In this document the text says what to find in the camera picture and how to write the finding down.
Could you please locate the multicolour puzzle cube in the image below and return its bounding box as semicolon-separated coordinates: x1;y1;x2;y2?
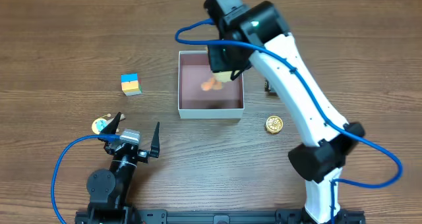
121;73;142;96

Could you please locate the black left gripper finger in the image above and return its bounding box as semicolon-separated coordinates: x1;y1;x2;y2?
150;122;160;158
100;112;121;134

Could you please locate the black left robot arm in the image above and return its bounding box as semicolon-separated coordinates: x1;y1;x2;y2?
86;123;160;213

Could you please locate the grey and yellow toy truck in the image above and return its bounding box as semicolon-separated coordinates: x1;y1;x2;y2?
264;80;276;95

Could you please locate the small rattle drum toy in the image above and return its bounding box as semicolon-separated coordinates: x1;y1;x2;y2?
92;113;119;134

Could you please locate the yellow plush duck toy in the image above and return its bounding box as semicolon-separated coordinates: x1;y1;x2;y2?
200;71;233;92

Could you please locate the yellow wheel-shaped toy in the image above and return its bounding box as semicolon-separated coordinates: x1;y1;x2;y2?
265;115;284;134

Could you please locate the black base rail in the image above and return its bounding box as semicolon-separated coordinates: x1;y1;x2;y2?
75;208;366;224

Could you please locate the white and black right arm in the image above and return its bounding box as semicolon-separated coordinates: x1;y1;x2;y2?
204;0;365;223

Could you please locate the white box with pink interior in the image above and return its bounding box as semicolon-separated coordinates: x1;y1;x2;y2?
177;51;245;119

